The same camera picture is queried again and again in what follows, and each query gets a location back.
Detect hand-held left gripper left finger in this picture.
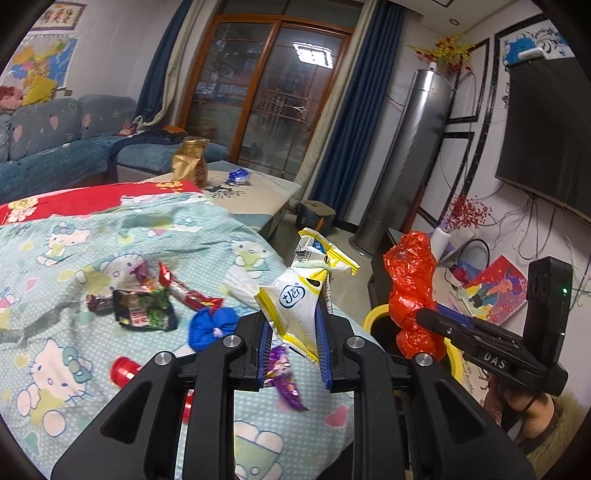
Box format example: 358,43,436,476
50,310,278,480

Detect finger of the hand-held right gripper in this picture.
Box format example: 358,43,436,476
414,307,526,354

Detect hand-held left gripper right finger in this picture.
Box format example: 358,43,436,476
314,300,539,480

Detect yellow white snack packet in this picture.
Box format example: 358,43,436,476
254,228,361,365

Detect yellow rimmed black bin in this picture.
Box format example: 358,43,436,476
362,304,467,388

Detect red plastic bag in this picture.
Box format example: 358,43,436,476
383,231,448,361

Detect white foam net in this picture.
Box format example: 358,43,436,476
224,267,273,302

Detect purple candy wrapper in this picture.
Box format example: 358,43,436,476
263,344,310,412

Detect colourful figure painting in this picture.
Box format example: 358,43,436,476
462,256,529,326

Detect blue crumpled bag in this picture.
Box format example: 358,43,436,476
188,307,238,352

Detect white ribbed vase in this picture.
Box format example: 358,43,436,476
429,230,451,266

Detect red snack wrapper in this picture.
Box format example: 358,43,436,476
158,261,223,311

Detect red berry branches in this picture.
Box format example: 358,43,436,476
441,194,497,232

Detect black snack packet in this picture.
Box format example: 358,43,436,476
113,288,178,332

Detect red bottle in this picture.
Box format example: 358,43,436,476
110,356,195,423

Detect pink candy wrapper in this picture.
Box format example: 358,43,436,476
131,263,160,292

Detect light topped coffee table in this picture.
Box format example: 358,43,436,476
145,161,303,241

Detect small dark red wrapper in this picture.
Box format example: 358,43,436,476
85,293,116,315

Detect silver tower air conditioner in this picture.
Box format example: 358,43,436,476
353,68,458,257

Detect cartoon cat printed blanket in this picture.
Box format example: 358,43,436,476
0,191,356,480

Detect golden paper bag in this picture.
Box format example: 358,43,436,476
172,137,211,185

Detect blue curtain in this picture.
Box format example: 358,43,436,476
307,0,407,227
134,0,195,127

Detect red floral blanket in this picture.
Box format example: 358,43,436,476
0,180,204,227

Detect wooden glass sliding door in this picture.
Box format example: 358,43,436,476
182,14,356,181

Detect yellow flower decoration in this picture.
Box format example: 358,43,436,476
406,34,478,75

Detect blue grey sofa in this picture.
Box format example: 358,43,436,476
0,95,232,204

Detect yellow cushion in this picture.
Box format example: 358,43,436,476
21,74,56,106

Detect red clothes pile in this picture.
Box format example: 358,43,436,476
0,85,24,112

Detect black cable loop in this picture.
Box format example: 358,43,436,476
462,239,491,278

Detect black hanging cables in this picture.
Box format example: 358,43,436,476
499,194,591,289

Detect black wall television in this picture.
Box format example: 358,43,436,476
494,53,591,217

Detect map wall poster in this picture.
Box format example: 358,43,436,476
2,37,79,100

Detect embroidered wall poster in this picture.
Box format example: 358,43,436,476
30,0,86,31

